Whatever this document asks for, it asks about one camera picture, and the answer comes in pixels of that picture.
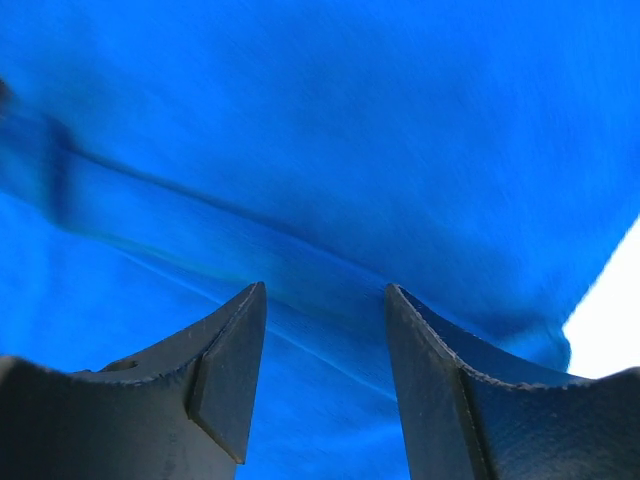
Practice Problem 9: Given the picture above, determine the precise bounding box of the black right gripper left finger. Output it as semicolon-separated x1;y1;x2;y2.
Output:
1;283;266;480

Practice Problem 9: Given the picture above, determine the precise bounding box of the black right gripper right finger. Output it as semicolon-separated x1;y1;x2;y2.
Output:
385;285;639;480

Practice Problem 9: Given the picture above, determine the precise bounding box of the blue towel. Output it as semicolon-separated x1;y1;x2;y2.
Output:
1;1;639;479

